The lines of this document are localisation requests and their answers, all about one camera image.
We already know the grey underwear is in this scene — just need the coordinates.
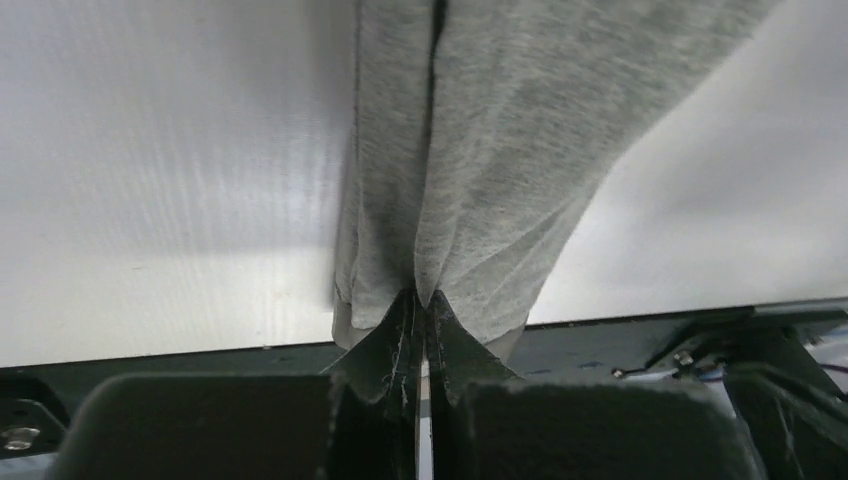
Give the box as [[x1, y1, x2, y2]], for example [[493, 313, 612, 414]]
[[332, 1, 774, 358]]

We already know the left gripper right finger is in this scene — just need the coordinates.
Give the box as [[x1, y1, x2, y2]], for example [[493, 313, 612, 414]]
[[426, 292, 762, 479]]

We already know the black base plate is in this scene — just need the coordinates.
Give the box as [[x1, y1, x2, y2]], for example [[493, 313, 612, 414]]
[[1, 304, 847, 459]]

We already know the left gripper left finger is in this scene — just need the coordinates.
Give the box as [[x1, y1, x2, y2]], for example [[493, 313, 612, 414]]
[[47, 290, 422, 479]]

